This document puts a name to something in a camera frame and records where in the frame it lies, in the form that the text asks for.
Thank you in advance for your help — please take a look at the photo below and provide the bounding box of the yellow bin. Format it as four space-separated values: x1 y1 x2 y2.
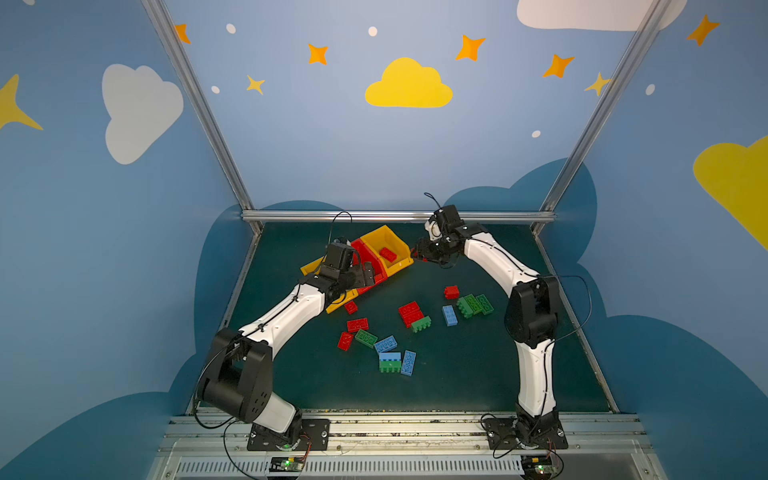
299 256 361 315
361 225 414 278

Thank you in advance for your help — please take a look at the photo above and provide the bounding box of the red bin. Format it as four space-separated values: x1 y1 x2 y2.
351 239 387 295

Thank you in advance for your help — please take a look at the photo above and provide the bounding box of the red lego brick top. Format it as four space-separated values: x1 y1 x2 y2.
379 247 397 263

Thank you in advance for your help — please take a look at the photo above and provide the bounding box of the large red lego brick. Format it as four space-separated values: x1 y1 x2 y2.
398 302 425 329

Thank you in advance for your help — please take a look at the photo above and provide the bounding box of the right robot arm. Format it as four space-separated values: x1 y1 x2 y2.
412 219 561 443

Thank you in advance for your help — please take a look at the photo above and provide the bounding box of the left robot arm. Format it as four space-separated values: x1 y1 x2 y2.
194 262 375 443

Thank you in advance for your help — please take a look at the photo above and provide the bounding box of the light green lego brick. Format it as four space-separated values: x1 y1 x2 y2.
464 294 483 315

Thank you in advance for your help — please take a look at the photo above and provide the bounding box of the green lego brick studs side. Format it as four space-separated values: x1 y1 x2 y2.
457 297 474 319

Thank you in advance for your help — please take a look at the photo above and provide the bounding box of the dark green lego brick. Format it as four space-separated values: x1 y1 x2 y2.
354 330 378 349

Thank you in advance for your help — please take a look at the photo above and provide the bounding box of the blue lego brick upright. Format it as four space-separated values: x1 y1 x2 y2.
442 305 458 327

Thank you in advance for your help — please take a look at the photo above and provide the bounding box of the green lego brick rightmost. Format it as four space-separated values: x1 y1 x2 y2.
476 294 494 315

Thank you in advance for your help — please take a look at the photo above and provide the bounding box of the green lego brick center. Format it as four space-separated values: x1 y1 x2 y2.
410 316 432 333

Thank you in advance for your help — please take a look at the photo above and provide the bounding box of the blue lego brick tilted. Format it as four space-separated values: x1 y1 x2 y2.
374 335 398 353

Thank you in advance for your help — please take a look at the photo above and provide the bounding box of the blue lego on green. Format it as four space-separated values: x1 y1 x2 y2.
378 352 402 362

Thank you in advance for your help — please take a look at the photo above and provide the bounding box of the green lego under blue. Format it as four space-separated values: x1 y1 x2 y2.
379 361 402 373

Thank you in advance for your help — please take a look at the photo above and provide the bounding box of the blue lego brick lower right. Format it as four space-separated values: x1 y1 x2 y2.
400 350 417 377

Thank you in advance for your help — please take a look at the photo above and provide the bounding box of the left controller board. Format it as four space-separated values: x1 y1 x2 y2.
268 457 305 474

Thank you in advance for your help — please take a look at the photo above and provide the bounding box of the controller board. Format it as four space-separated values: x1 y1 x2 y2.
268 457 305 474
520 456 557 480

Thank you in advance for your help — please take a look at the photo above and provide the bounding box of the right controller board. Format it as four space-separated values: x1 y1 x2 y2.
520 456 557 480

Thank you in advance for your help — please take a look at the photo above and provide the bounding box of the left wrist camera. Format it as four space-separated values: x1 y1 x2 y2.
323 241 356 272

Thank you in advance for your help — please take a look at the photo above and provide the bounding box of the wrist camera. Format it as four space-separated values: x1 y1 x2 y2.
323 241 356 272
429 205 464 238

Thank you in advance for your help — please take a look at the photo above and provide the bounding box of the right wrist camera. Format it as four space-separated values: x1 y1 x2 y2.
429 205 464 238

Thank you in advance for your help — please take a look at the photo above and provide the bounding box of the horizontal aluminium frame bar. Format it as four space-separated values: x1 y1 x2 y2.
241 209 556 224

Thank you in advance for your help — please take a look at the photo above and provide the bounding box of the right aluminium frame post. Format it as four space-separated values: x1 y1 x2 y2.
531 0 673 237

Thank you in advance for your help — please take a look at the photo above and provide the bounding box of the aluminium frame post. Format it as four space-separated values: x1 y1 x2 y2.
141 0 253 213
531 0 673 237

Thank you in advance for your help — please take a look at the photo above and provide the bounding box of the left aluminium frame post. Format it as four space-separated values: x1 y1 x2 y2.
141 0 253 213

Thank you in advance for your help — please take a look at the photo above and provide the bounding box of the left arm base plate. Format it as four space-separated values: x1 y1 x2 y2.
246 418 331 452

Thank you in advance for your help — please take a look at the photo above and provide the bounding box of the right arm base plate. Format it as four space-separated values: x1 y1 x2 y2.
480 414 569 451

